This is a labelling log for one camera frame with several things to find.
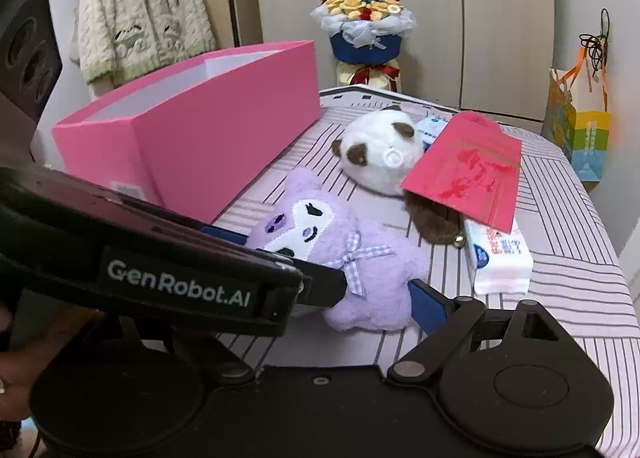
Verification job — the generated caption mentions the striped table cloth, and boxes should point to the striped table cloth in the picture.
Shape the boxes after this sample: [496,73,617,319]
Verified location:
[212,87,640,458]

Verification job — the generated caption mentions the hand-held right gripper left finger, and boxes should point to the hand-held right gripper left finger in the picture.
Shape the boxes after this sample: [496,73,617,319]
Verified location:
[117,315,258,386]

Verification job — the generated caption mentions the black hanging cables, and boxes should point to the black hanging cables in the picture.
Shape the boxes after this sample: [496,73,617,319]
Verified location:
[580,8,612,79]

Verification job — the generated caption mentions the brown plush with bell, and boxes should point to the brown plush with bell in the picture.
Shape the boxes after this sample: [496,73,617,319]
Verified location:
[405,192,468,249]

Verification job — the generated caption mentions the beige wardrobe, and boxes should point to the beige wardrobe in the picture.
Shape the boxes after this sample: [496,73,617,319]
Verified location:
[227,0,556,121]

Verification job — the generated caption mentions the purple plush toy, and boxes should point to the purple plush toy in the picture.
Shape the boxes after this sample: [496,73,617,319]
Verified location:
[245,167,431,332]

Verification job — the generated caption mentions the person's left hand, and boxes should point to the person's left hand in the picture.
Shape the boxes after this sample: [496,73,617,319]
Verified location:
[0,311,106,421]

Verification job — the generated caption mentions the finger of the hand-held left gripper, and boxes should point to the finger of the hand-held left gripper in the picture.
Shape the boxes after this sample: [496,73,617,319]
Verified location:
[292,258,348,310]
[199,224,249,245]

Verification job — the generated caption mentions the colourful paper gift bag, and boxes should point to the colourful paper gift bag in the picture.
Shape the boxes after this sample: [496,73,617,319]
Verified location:
[542,46,613,182]

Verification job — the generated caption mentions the blue wet wipes pack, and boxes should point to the blue wet wipes pack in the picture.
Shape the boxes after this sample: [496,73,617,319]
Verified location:
[414,114,453,151]

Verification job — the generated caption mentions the white brown panda plush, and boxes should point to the white brown panda plush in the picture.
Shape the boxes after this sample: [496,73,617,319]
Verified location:
[332,106,426,196]

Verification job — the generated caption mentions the red envelope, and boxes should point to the red envelope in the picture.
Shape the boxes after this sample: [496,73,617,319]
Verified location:
[401,111,522,234]

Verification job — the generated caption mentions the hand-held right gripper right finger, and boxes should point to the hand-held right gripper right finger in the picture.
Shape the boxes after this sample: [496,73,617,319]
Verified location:
[387,279,571,386]

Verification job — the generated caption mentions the pink storage box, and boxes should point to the pink storage box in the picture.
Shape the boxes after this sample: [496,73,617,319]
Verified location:
[51,40,322,224]

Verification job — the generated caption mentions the cream knit cardigan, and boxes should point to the cream knit cardigan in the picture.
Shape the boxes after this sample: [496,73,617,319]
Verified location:
[70,0,218,86]

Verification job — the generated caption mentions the white tissue pack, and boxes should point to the white tissue pack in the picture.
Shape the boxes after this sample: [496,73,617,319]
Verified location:
[462,218,534,295]

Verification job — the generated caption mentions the flower bouquet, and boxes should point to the flower bouquet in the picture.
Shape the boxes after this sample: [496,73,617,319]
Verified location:
[310,0,417,92]

